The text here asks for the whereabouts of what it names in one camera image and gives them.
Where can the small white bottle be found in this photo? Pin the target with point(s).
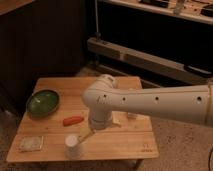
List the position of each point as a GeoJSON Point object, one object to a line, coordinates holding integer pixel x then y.
{"type": "Point", "coordinates": [131, 115]}

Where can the clear plastic-wrapped sponge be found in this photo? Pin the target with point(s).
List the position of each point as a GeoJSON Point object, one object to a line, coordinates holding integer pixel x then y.
{"type": "Point", "coordinates": [33, 143]}

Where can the vertical metal pole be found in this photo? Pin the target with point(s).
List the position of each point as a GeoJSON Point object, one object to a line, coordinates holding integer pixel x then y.
{"type": "Point", "coordinates": [98, 35]}

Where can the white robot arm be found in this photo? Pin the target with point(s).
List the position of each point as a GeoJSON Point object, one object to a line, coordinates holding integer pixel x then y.
{"type": "Point", "coordinates": [190, 104]}

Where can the background shelf with items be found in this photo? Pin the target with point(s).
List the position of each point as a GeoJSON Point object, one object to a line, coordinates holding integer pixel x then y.
{"type": "Point", "coordinates": [184, 9]}

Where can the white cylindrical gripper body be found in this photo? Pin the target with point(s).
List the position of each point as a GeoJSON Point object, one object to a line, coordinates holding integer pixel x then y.
{"type": "Point", "coordinates": [100, 121]}

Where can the wooden folding table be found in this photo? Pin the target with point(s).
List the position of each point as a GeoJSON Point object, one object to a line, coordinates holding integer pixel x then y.
{"type": "Point", "coordinates": [46, 139]}

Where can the white upside-down cup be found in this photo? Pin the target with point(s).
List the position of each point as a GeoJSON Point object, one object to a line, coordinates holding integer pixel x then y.
{"type": "Point", "coordinates": [73, 148]}

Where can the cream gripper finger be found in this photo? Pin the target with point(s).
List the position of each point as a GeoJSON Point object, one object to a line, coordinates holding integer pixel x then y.
{"type": "Point", "coordinates": [116, 124]}
{"type": "Point", "coordinates": [84, 135]}

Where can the dark wooden cabinet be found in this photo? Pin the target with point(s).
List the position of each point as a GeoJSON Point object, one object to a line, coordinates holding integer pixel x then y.
{"type": "Point", "coordinates": [45, 38]}

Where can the orange carrot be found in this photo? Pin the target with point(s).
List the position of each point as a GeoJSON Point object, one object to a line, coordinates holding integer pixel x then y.
{"type": "Point", "coordinates": [72, 120]}

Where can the green bowl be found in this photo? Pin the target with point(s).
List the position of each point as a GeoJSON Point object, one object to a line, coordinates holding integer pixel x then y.
{"type": "Point", "coordinates": [42, 103]}

